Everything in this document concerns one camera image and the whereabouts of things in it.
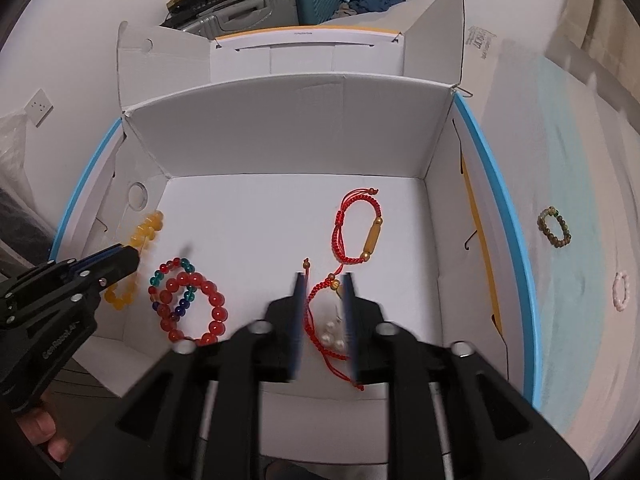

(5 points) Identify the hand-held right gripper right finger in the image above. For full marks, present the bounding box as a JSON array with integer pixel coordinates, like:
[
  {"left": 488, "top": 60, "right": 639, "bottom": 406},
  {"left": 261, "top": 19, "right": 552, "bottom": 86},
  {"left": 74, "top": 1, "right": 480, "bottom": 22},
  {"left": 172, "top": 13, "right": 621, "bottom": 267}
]
[{"left": 340, "top": 271, "right": 590, "bottom": 480}]

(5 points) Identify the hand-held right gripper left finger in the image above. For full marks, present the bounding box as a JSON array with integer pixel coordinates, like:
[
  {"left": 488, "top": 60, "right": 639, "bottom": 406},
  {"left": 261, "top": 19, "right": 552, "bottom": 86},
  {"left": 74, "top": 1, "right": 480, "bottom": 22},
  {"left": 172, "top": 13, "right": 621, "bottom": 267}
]
[{"left": 85, "top": 270, "right": 308, "bottom": 480}]

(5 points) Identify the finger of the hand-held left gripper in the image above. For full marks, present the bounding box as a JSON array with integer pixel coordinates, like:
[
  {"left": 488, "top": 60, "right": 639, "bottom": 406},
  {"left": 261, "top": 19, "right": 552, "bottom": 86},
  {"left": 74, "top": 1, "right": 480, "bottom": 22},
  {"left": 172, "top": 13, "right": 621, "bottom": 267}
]
[
  {"left": 50, "top": 260, "right": 139, "bottom": 312},
  {"left": 34, "top": 243, "right": 141, "bottom": 284}
]

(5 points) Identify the white pearl bead string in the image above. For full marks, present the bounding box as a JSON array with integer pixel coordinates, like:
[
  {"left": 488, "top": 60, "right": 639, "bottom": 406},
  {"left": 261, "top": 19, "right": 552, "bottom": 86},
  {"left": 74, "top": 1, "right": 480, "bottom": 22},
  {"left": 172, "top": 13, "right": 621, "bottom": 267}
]
[{"left": 322, "top": 310, "right": 348, "bottom": 353}]

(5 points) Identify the red cord gold tube bracelet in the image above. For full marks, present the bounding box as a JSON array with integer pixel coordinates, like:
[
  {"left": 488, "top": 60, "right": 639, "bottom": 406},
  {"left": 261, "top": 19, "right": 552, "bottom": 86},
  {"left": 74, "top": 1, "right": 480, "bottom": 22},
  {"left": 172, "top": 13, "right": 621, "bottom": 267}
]
[
  {"left": 332, "top": 187, "right": 385, "bottom": 264},
  {"left": 301, "top": 258, "right": 366, "bottom": 392}
]

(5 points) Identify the multicolour bead bracelet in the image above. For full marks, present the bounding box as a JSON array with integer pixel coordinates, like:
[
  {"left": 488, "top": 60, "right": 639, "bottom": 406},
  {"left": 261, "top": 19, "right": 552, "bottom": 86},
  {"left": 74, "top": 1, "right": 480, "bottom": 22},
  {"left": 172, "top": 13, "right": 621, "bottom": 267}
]
[{"left": 148, "top": 257, "right": 196, "bottom": 321}]

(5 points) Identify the yellow bead bracelet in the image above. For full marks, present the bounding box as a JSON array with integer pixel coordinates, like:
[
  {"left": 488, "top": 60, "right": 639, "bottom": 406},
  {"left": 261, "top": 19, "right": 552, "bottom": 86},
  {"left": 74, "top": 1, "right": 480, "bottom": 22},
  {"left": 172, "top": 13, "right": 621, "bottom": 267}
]
[{"left": 105, "top": 211, "right": 165, "bottom": 310}]

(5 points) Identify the red bead bracelet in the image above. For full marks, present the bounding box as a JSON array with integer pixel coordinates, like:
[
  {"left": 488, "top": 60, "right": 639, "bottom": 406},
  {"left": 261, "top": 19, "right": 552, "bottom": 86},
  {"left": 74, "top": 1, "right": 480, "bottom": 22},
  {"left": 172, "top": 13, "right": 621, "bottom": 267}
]
[{"left": 159, "top": 272, "right": 227, "bottom": 346}]

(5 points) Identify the blue and white cardboard box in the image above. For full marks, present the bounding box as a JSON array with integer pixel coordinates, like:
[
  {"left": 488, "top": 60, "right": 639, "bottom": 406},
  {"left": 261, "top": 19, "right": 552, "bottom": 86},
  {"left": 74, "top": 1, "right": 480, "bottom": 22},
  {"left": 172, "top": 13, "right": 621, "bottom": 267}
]
[{"left": 52, "top": 0, "right": 538, "bottom": 461}]

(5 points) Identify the person's left hand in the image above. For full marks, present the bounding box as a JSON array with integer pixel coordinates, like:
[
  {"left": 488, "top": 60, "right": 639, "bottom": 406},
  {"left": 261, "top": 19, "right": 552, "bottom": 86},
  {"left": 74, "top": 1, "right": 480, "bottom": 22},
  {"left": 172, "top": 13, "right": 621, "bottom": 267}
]
[{"left": 15, "top": 406, "right": 72, "bottom": 463}]

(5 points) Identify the clear plastic bag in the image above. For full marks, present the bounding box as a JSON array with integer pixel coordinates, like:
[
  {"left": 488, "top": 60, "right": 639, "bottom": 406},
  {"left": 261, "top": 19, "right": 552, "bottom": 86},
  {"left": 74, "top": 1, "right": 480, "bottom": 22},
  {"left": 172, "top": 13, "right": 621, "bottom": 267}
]
[{"left": 0, "top": 110, "right": 63, "bottom": 221}]

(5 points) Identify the silver suitcase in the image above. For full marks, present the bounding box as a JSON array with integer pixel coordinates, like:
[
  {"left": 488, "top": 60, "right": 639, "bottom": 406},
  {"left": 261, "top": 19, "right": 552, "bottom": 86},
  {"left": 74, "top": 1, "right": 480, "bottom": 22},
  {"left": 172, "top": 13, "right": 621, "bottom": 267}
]
[{"left": 165, "top": 0, "right": 301, "bottom": 36}]

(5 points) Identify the white wall socket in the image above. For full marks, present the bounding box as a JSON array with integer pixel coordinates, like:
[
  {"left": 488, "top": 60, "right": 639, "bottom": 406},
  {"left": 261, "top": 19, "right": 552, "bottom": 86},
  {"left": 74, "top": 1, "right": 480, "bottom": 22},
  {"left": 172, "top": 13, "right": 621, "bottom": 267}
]
[{"left": 24, "top": 89, "right": 53, "bottom": 123}]

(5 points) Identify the green brown bead bracelet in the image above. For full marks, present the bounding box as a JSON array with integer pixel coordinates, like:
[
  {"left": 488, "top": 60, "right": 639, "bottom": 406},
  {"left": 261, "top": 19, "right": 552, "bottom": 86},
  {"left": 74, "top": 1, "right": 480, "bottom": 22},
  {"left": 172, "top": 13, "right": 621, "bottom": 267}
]
[{"left": 537, "top": 206, "right": 572, "bottom": 247}]

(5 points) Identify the pink bead bracelet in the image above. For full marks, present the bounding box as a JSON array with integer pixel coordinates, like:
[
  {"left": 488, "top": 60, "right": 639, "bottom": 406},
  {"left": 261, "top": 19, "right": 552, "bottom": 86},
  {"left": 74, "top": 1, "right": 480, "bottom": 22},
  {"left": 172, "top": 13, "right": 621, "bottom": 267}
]
[{"left": 612, "top": 271, "right": 629, "bottom": 312}]

